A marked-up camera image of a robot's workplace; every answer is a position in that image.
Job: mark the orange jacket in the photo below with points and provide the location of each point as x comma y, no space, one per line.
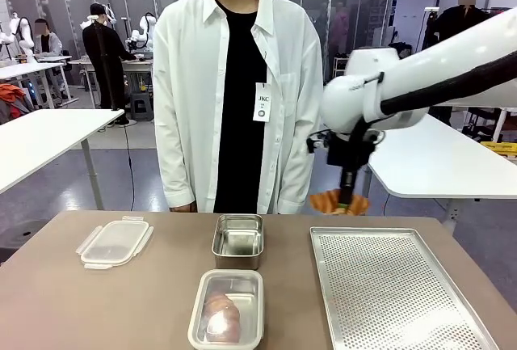
12,95

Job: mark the steel container with food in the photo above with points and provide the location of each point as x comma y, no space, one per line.
242,285

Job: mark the person's right forearm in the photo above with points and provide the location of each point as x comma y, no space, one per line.
173,172

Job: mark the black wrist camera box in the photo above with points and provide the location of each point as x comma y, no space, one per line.
339,152

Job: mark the person's left forearm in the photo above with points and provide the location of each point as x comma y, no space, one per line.
297,180

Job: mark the white background work table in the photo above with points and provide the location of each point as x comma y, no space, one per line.
24,68

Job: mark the golden brown croissant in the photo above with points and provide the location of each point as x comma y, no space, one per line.
323,202
222,317

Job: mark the large white rounded table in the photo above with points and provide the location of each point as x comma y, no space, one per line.
436,164

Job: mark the man in black cap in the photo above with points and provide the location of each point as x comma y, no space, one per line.
101,55

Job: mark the bystander in black clothes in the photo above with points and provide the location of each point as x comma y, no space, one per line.
456,22

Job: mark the perforated metal baking tray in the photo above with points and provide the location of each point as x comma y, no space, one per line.
396,285

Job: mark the seated person grey jacket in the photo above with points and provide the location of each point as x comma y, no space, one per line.
48,43

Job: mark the white table with legs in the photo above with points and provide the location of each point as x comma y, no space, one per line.
40,140

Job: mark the bystander in pink top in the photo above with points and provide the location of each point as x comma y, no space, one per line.
340,26

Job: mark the person's right hand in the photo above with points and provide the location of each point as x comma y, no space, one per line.
183,208

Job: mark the yellow box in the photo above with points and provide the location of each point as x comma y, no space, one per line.
501,148

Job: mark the rectangular stainless steel container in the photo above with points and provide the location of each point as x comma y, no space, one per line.
238,241
252,317

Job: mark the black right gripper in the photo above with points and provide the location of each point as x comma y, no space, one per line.
348,180

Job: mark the grey step stool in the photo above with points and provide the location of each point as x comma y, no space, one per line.
141,107

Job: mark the clear plastic snap lid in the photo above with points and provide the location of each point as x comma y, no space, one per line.
113,241

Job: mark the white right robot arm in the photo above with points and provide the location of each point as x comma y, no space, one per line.
424,71

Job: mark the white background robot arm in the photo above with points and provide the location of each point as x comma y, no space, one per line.
144,26
22,28

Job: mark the white name badge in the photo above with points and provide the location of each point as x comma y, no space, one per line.
261,103

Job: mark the person in white shirt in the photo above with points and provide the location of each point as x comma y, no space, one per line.
190,83

